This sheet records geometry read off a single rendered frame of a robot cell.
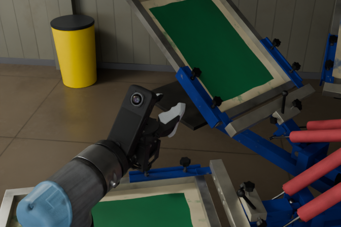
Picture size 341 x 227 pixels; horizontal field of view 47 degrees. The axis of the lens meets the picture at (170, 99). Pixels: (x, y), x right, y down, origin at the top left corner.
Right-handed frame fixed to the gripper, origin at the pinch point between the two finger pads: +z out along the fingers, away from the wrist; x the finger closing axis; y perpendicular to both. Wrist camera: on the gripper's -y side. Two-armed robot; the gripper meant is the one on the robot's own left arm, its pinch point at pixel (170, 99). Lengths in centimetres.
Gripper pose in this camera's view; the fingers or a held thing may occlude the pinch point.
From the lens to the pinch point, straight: 76.4
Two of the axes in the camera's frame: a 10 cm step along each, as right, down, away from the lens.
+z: 5.1, -4.3, 7.5
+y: -1.2, 8.3, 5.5
